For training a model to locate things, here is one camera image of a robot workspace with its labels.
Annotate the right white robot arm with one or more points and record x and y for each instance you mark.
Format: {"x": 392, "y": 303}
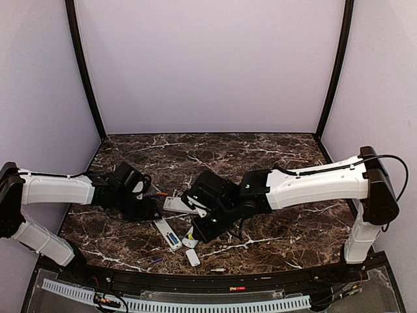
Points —
{"x": 362, "y": 177}

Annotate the slim white QR-code remote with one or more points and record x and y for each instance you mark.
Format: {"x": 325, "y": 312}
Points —
{"x": 164, "y": 228}

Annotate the white remote with battery bay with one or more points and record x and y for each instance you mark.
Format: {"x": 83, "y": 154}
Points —
{"x": 189, "y": 243}

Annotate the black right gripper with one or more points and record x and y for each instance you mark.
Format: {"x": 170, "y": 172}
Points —
{"x": 203, "y": 234}

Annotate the blue AAA battery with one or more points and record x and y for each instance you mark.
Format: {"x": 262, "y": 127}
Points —
{"x": 155, "y": 260}

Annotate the blue batteries in slim remote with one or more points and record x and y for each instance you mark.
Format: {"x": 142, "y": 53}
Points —
{"x": 172, "y": 238}

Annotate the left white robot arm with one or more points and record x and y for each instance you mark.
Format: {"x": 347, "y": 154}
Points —
{"x": 23, "y": 187}

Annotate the black enclosure frame post left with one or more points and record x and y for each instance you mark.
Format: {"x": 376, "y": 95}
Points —
{"x": 82, "y": 67}

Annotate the white battery cover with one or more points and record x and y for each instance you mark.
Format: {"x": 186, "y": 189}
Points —
{"x": 192, "y": 257}

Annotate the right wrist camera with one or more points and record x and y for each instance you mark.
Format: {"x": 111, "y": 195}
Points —
{"x": 194, "y": 205}

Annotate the wide white remote control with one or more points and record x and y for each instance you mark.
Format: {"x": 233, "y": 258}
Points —
{"x": 175, "y": 204}

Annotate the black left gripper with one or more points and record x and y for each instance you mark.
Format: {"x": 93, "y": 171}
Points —
{"x": 146, "y": 212}

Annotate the white slotted cable duct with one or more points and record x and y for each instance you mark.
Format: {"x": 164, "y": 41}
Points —
{"x": 152, "y": 301}

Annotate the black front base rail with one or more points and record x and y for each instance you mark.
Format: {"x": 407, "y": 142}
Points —
{"x": 311, "y": 280}

